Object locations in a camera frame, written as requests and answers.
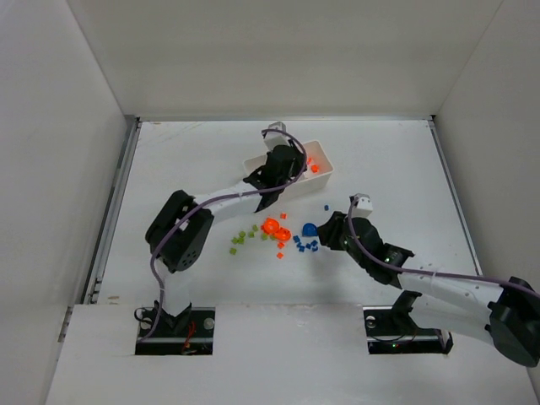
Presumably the large orange round lego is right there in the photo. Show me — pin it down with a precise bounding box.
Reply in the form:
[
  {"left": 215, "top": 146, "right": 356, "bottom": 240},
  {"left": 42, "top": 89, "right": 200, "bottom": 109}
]
[{"left": 261, "top": 218, "right": 281, "bottom": 235}]

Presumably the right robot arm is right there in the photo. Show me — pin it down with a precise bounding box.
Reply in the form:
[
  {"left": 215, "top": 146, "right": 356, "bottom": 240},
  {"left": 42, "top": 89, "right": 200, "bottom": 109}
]
[{"left": 317, "top": 211, "right": 539, "bottom": 368}]

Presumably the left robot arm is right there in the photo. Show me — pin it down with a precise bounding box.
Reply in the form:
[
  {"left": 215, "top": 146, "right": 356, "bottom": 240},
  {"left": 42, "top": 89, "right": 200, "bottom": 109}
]
[{"left": 145, "top": 142, "right": 307, "bottom": 338}]

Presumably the blue arch lego piece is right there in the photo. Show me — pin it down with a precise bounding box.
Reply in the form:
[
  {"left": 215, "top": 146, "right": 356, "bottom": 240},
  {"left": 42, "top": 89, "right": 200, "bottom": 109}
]
[{"left": 301, "top": 223, "right": 318, "bottom": 237}]

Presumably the white three-compartment container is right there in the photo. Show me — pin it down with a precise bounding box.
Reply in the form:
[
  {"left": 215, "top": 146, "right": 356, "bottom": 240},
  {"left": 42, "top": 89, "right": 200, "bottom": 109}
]
[{"left": 240, "top": 136, "right": 333, "bottom": 211}]

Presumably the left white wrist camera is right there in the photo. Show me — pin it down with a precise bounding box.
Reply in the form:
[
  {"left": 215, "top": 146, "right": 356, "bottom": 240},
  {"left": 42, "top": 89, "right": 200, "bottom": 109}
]
[{"left": 262, "top": 121, "right": 289, "bottom": 151}]

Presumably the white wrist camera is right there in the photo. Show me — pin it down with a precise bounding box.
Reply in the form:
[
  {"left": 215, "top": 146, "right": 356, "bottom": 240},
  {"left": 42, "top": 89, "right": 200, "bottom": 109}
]
[
  {"left": 349, "top": 193, "right": 373, "bottom": 219},
  {"left": 262, "top": 121, "right": 289, "bottom": 151}
]

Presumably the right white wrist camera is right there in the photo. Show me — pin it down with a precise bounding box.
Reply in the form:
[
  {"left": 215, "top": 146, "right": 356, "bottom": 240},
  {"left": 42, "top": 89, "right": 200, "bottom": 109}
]
[{"left": 349, "top": 193, "right": 373, "bottom": 219}]

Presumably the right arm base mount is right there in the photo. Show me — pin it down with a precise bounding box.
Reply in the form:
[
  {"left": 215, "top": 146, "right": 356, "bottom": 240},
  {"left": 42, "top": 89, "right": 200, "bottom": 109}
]
[{"left": 363, "top": 291, "right": 453, "bottom": 355}]

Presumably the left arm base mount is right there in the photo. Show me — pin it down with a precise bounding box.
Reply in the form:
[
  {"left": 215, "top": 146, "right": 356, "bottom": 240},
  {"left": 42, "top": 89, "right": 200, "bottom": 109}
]
[{"left": 134, "top": 307, "right": 216, "bottom": 356}]

